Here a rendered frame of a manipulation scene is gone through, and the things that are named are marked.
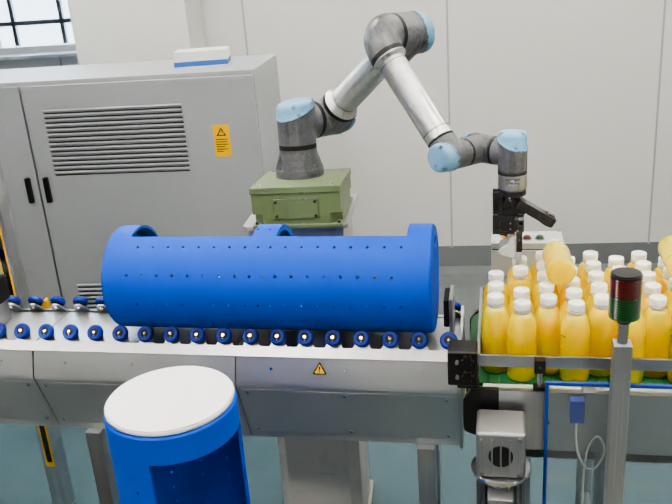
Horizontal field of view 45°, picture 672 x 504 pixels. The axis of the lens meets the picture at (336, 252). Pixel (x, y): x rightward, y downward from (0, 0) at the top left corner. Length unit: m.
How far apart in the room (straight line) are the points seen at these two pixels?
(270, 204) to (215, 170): 1.34
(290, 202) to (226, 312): 0.42
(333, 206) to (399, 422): 0.64
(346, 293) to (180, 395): 0.50
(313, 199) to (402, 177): 2.57
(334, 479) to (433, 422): 0.72
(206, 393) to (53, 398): 0.82
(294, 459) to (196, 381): 1.04
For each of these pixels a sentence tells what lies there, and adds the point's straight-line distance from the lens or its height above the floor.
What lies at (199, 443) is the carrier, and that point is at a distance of 1.73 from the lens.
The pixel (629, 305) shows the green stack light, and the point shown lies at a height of 1.20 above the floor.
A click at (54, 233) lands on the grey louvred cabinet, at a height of 0.73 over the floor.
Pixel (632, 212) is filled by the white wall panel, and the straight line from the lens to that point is 5.08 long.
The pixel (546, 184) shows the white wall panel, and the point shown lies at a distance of 4.95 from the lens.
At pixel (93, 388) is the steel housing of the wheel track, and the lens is 2.43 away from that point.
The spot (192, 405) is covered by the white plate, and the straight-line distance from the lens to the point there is 1.77.
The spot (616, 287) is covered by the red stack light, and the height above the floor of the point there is 1.24.
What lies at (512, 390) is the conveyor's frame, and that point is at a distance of 2.02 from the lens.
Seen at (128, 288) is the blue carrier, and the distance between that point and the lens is 2.22.
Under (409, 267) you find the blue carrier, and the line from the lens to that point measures 2.01.
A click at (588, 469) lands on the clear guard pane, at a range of 2.09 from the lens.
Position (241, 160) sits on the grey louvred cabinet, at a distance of 3.68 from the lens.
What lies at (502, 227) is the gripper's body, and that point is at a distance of 2.19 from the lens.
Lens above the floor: 1.92
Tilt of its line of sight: 21 degrees down
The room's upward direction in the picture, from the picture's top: 4 degrees counter-clockwise
